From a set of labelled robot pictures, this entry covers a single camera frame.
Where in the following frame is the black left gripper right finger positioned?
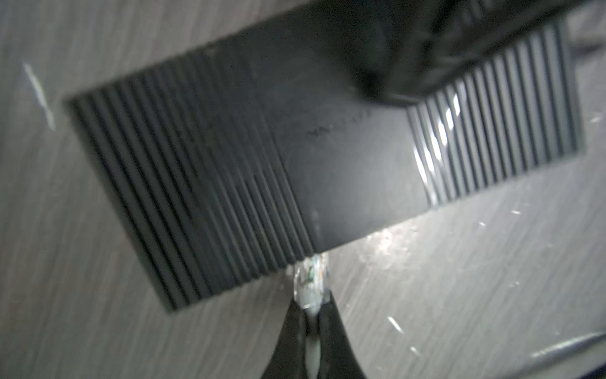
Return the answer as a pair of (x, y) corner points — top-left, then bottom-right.
(318, 293), (366, 379)

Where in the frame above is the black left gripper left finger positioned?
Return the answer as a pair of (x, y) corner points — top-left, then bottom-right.
(261, 299), (308, 379)

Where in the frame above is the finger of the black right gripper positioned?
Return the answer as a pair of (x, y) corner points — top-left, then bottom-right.
(350, 1), (582, 104)

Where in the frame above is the grey ethernet cable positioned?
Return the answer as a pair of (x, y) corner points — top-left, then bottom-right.
(292, 253), (331, 379)

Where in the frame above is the black network switch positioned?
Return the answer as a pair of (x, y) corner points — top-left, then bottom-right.
(64, 1), (585, 312)

